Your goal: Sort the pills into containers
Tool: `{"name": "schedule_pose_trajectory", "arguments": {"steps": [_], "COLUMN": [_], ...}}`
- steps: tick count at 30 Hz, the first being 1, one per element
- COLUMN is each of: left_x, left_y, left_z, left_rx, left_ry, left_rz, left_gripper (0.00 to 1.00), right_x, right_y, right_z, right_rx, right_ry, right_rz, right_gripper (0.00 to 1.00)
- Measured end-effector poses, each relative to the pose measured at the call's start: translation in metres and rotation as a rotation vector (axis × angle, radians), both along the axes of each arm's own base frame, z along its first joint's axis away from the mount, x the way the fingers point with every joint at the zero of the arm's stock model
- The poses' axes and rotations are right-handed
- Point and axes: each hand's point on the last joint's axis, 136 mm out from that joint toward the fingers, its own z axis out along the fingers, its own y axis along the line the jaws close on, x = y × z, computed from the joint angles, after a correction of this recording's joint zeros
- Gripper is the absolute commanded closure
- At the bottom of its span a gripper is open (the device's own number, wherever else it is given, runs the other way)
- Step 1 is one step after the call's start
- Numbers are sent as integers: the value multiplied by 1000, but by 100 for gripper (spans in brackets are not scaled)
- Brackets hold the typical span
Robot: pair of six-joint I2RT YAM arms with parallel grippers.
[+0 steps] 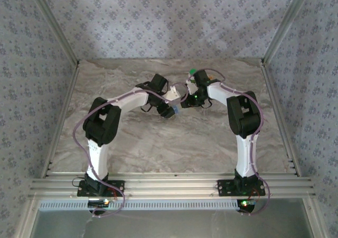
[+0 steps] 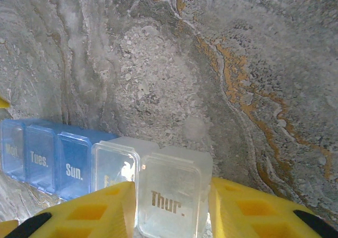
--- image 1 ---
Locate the small black control board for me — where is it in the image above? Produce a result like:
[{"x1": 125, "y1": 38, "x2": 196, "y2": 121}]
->
[
  {"x1": 237, "y1": 199, "x2": 256, "y2": 213},
  {"x1": 88, "y1": 199, "x2": 110, "y2": 207}
]

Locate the grey metal sheet panel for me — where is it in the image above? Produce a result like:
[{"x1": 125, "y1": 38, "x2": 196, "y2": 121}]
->
[{"x1": 31, "y1": 208, "x2": 316, "y2": 238}]

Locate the aluminium table side rail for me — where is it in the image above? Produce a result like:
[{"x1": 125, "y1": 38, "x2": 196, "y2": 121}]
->
[
  {"x1": 41, "y1": 63, "x2": 80, "y2": 178},
  {"x1": 260, "y1": 61, "x2": 302, "y2": 177}
]

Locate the aluminium frame corner post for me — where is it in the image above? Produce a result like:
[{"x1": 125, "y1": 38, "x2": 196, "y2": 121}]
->
[
  {"x1": 260, "y1": 0, "x2": 316, "y2": 64},
  {"x1": 26, "y1": 0, "x2": 80, "y2": 66}
]

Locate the aluminium frame cross rail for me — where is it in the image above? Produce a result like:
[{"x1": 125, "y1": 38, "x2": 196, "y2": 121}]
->
[{"x1": 28, "y1": 172, "x2": 316, "y2": 198}]

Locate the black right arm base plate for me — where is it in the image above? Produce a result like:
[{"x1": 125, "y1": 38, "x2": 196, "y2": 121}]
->
[{"x1": 216, "y1": 179, "x2": 266, "y2": 197}]

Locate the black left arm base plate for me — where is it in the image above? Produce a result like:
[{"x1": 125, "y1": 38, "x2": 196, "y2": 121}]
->
[{"x1": 77, "y1": 179, "x2": 125, "y2": 198}]

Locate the grey slotted cable duct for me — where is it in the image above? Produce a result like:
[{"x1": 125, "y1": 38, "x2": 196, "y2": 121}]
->
[{"x1": 38, "y1": 198, "x2": 240, "y2": 211}]

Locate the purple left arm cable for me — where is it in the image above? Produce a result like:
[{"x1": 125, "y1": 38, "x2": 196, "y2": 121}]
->
[{"x1": 73, "y1": 81, "x2": 190, "y2": 218}]

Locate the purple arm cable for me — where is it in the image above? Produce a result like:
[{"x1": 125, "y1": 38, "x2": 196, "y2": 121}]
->
[
  {"x1": 73, "y1": 81, "x2": 190, "y2": 218},
  {"x1": 186, "y1": 68, "x2": 271, "y2": 217}
]

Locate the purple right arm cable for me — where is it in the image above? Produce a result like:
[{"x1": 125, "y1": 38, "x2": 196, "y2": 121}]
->
[{"x1": 186, "y1": 68, "x2": 271, "y2": 217}]

